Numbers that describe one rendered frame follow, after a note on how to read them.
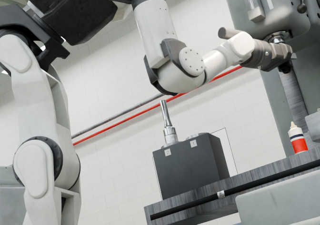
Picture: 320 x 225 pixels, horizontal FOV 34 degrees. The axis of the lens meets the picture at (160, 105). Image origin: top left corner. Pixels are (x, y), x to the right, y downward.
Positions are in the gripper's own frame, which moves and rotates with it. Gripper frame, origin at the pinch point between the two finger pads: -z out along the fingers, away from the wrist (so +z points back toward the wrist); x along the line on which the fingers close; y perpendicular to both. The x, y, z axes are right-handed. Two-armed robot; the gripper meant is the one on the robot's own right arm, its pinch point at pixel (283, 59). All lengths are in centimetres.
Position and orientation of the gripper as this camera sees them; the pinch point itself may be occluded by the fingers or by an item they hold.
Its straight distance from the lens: 171.0
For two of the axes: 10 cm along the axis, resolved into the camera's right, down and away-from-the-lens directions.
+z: -7.7, -0.6, -6.3
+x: -6.0, 3.9, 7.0
